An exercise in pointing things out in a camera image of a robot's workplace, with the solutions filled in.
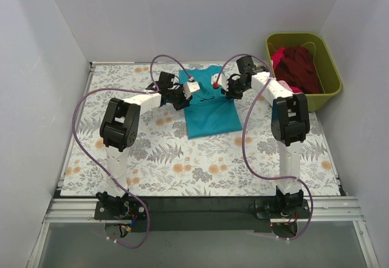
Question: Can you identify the aluminium frame rail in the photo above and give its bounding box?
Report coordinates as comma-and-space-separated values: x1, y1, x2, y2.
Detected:
44, 196, 364, 222

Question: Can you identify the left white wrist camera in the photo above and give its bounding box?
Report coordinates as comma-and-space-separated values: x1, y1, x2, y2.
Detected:
183, 81, 201, 99

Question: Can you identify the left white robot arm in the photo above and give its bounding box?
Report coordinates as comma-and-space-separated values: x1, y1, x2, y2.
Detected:
96, 72, 201, 219

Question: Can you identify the green plastic bin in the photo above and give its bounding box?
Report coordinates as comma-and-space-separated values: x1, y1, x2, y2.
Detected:
266, 32, 343, 112

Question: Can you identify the dark red garment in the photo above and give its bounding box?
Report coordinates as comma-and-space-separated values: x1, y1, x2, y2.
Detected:
270, 46, 321, 94

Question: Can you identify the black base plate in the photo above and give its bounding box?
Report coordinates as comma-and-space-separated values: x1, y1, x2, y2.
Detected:
94, 196, 309, 233

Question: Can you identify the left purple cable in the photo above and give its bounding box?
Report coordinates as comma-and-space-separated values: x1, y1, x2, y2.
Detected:
72, 54, 195, 249

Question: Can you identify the pink garment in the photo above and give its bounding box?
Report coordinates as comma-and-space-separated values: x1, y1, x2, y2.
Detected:
270, 47, 302, 94

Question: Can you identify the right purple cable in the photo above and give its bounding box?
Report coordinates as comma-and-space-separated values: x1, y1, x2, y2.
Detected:
217, 54, 314, 242

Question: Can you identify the floral table mat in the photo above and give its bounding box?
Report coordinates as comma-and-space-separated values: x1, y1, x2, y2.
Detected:
60, 63, 341, 198

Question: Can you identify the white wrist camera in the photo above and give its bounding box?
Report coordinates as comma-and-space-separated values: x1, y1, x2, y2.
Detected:
211, 73, 229, 92
183, 81, 201, 99

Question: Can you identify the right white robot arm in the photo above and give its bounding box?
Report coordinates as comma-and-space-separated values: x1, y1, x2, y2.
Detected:
213, 54, 310, 219

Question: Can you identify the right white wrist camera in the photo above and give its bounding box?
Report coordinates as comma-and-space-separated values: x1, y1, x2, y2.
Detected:
211, 73, 229, 92

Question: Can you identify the teal t shirt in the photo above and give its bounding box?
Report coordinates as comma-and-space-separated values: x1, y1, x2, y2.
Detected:
179, 65, 243, 139

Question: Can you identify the purple cable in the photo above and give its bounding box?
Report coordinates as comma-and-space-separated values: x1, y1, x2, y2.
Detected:
217, 54, 314, 242
72, 54, 195, 249

